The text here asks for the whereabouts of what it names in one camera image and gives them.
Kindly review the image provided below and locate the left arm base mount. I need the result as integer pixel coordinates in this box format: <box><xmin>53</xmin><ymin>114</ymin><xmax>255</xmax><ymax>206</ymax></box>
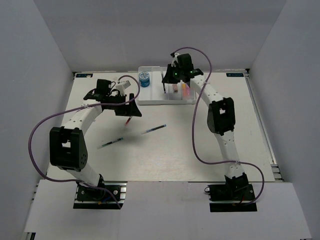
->
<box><xmin>73</xmin><ymin>182</ymin><xmax>127</xmax><ymax>210</ymax></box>

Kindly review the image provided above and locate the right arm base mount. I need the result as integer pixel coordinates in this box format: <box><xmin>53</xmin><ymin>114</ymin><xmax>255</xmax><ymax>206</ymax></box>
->
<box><xmin>204</xmin><ymin>184</ymin><xmax>258</xmax><ymax>213</ymax></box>

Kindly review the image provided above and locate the blue pen refill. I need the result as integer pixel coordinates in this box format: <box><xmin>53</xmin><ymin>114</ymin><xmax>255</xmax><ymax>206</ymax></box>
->
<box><xmin>140</xmin><ymin>124</ymin><xmax>167</xmax><ymax>135</ymax></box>

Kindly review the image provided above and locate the white divided organizer tray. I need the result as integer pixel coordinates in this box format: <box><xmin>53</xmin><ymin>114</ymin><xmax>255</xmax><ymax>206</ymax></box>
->
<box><xmin>137</xmin><ymin>66</ymin><xmax>197</xmax><ymax>106</ymax></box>

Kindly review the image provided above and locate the black table label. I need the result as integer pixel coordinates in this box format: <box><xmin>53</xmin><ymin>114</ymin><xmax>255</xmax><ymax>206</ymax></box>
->
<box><xmin>226</xmin><ymin>72</ymin><xmax>244</xmax><ymax>78</ymax></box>
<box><xmin>75</xmin><ymin>73</ymin><xmax>93</xmax><ymax>78</ymax></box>

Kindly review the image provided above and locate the purple cap highlighter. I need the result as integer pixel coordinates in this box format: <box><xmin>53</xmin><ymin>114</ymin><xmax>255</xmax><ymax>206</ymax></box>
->
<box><xmin>185</xmin><ymin>85</ymin><xmax>191</xmax><ymax>99</ymax></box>

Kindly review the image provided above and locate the pink stapler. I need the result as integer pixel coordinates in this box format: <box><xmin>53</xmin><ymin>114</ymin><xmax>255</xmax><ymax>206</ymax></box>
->
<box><xmin>172</xmin><ymin>84</ymin><xmax>179</xmax><ymax>93</ymax></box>

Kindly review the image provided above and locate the right black table label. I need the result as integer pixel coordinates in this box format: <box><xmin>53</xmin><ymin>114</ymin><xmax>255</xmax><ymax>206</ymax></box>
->
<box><xmin>226</xmin><ymin>72</ymin><xmax>244</xmax><ymax>78</ymax></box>

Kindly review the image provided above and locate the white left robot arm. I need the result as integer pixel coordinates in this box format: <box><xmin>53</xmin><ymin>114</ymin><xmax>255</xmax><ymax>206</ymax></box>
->
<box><xmin>49</xmin><ymin>79</ymin><xmax>142</xmax><ymax>200</ymax></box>

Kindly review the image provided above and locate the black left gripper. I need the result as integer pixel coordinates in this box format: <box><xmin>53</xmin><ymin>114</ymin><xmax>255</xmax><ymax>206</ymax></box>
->
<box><xmin>105</xmin><ymin>93</ymin><xmax>142</xmax><ymax>117</ymax></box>

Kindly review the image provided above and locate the green pen refill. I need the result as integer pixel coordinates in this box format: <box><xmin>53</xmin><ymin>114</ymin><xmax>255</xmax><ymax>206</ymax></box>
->
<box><xmin>96</xmin><ymin>137</ymin><xmax>124</xmax><ymax>150</ymax></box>

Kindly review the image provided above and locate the blue correction tape roll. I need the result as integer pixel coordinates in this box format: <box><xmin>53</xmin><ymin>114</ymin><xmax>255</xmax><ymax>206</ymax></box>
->
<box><xmin>138</xmin><ymin>71</ymin><xmax>150</xmax><ymax>88</ymax></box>

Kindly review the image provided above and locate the orange cap highlighter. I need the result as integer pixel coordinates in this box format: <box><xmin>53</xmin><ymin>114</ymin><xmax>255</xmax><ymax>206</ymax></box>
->
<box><xmin>190</xmin><ymin>88</ymin><xmax>194</xmax><ymax>99</ymax></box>

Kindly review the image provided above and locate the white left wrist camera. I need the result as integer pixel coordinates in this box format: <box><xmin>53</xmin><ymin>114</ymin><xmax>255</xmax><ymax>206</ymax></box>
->
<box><xmin>115</xmin><ymin>80</ymin><xmax>131</xmax><ymax>92</ymax></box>

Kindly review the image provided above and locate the yellow cap highlighter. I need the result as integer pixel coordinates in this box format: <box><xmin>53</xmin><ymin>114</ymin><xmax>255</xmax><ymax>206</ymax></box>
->
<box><xmin>181</xmin><ymin>83</ymin><xmax>188</xmax><ymax>99</ymax></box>

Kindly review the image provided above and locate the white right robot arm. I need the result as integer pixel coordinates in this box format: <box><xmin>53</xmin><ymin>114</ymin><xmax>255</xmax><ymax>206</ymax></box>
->
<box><xmin>162</xmin><ymin>52</ymin><xmax>249</xmax><ymax>200</ymax></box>

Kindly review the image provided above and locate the left black table label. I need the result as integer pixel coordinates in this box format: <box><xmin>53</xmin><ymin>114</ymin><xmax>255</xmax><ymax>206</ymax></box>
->
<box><xmin>75</xmin><ymin>73</ymin><xmax>93</xmax><ymax>78</ymax></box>

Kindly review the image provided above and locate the red pen refill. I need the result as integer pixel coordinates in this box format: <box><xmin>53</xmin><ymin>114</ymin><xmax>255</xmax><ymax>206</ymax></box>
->
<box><xmin>124</xmin><ymin>116</ymin><xmax>133</xmax><ymax>127</ymax></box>

